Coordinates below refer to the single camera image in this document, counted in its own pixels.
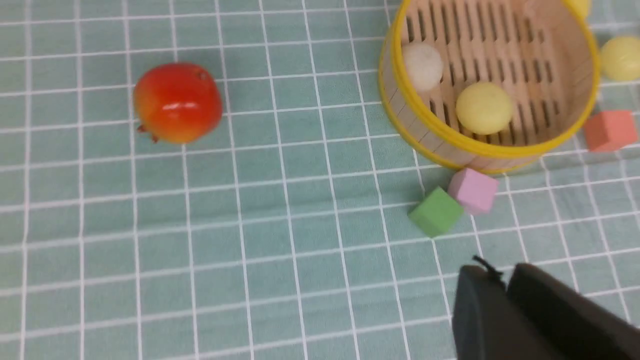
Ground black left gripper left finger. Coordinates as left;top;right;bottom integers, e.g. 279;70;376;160
452;256;564;360

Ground red pomegranate toy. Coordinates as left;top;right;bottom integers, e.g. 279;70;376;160
132;62;224;145

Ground green checkered tablecloth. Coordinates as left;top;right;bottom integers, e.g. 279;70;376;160
0;0;640;360

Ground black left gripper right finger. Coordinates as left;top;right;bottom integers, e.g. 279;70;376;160
507;263;640;360

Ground yellow bun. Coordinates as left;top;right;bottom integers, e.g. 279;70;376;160
599;36;640;82
455;82;515;135

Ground bamboo steamer tray yellow rim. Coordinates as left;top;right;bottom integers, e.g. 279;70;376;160
378;0;601;174

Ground pink cube block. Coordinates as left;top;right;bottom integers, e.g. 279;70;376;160
446;168;499;215

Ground orange cube block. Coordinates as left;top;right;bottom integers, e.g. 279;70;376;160
583;111;639;152

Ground green cube block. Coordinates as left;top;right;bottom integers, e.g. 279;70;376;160
408;186;465;239

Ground white bun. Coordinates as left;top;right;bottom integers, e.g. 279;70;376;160
402;42;444;92

